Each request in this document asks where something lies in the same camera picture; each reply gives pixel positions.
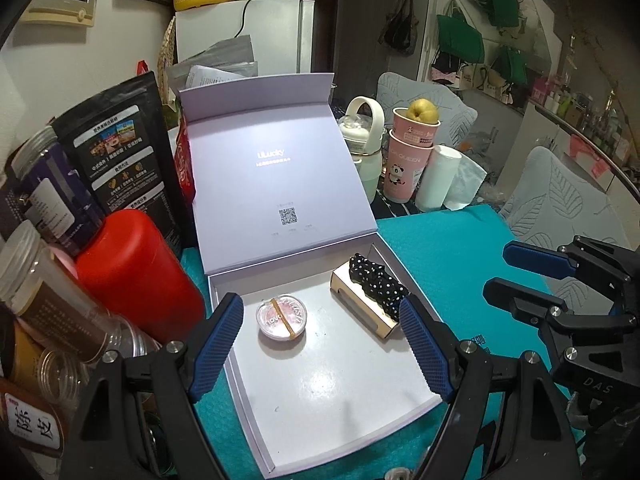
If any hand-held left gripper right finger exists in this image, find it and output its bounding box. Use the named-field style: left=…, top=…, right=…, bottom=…
left=398, top=296, right=583, bottom=480

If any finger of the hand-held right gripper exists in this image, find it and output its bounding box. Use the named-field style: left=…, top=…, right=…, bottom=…
left=502, top=236, right=636, bottom=286
left=482, top=277, right=626, bottom=333

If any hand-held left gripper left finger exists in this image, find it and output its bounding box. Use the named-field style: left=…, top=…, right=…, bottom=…
left=60, top=292, right=246, bottom=480

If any clear round blush compact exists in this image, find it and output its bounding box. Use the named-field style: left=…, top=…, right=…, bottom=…
left=256, top=296, right=308, bottom=351

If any black polka dot hair bow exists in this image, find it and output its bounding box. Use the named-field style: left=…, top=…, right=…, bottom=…
left=348, top=254, right=412, bottom=322

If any gold box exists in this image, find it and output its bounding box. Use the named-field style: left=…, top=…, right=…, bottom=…
left=330, top=260, right=403, bottom=343

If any lavender gift box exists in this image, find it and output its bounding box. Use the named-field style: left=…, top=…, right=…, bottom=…
left=178, top=72, right=451, bottom=478

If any grey leaf-pattern chair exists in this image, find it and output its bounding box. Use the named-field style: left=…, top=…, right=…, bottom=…
left=375, top=72, right=478, bottom=148
left=497, top=146, right=633, bottom=301

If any teal bubble mailer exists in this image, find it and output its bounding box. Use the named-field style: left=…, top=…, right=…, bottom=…
left=180, top=205, right=596, bottom=480

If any red canister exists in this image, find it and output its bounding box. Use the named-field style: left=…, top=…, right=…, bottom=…
left=75, top=208, right=206, bottom=356

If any white tissue roll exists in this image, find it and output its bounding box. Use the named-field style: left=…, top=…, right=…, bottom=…
left=416, top=144, right=488, bottom=212

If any pink panda paper cup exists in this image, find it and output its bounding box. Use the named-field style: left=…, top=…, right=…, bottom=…
left=382, top=130, right=433, bottom=204

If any row of small bottles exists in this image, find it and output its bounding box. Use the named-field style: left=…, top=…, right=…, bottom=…
left=530, top=75, right=640, bottom=161

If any jar with brown label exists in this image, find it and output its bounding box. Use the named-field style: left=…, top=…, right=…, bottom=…
left=0, top=220, right=161, bottom=363

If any pink canister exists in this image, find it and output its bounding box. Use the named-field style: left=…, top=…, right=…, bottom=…
left=50, top=247, right=81, bottom=281

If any yellow pear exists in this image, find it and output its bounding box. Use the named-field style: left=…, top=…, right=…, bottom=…
left=406, top=99, right=440, bottom=123

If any red packet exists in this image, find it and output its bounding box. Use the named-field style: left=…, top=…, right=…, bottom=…
left=175, top=115, right=198, bottom=201

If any green tote bag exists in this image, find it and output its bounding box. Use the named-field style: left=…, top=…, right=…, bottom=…
left=436, top=14, right=486, bottom=63
left=482, top=0, right=521, bottom=28
left=502, top=47, right=528, bottom=86

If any tall jar with white label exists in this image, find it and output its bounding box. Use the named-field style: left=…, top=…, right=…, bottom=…
left=0, top=320, right=68, bottom=461

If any black coffee pouch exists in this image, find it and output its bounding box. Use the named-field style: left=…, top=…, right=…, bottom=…
left=52, top=71, right=183, bottom=256

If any jar with dark contents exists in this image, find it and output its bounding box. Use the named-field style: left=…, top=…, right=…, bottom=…
left=5, top=125, right=106, bottom=256

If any dark hanging bag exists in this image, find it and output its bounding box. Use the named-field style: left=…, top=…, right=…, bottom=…
left=380, top=0, right=417, bottom=57

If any grey foil pouch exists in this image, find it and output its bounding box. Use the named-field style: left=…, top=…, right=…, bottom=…
left=197, top=35, right=258, bottom=78

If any woven straw fan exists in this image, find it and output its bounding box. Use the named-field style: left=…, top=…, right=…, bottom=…
left=157, top=15, right=178, bottom=96

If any brown door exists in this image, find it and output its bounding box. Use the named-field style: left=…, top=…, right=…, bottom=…
left=292, top=0, right=341, bottom=76

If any white fridge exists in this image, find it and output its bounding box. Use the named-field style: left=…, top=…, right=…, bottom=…
left=175, top=0, right=317, bottom=76

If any white bottle with handle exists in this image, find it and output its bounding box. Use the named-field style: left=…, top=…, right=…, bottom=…
left=337, top=96, right=388, bottom=201

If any kettle power cable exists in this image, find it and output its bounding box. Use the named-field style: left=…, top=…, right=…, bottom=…
left=235, top=0, right=251, bottom=41

